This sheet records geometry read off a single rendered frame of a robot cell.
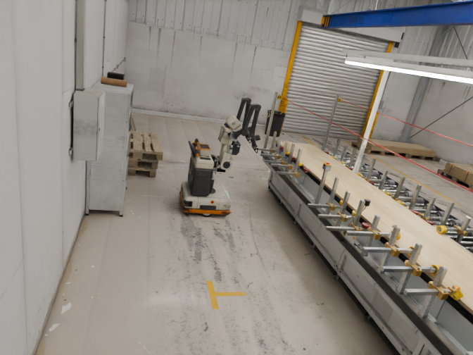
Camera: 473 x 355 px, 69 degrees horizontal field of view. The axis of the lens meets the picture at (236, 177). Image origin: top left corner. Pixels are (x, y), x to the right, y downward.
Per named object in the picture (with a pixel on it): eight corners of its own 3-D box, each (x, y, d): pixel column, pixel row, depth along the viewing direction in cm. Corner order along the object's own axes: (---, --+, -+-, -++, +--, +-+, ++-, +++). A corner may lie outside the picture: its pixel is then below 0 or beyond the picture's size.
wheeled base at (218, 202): (182, 214, 470) (184, 197, 461) (179, 194, 527) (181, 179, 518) (230, 216, 488) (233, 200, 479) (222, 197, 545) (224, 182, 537)
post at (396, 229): (378, 277, 292) (397, 227, 275) (376, 275, 295) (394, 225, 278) (381, 277, 293) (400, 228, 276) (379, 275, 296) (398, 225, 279)
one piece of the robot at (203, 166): (188, 203, 471) (197, 145, 443) (185, 187, 520) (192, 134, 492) (212, 205, 480) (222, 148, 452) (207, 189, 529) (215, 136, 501)
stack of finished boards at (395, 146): (433, 156, 1105) (436, 151, 1099) (371, 149, 1033) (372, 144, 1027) (417, 148, 1173) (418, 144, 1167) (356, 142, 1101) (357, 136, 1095)
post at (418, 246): (397, 297, 269) (419, 244, 253) (394, 294, 272) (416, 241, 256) (401, 297, 270) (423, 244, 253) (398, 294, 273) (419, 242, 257)
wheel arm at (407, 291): (405, 295, 227) (407, 291, 226) (402, 292, 230) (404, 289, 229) (450, 294, 237) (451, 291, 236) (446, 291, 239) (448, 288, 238)
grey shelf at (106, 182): (85, 215, 430) (88, 89, 377) (95, 186, 511) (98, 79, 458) (122, 216, 442) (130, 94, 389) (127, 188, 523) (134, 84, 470)
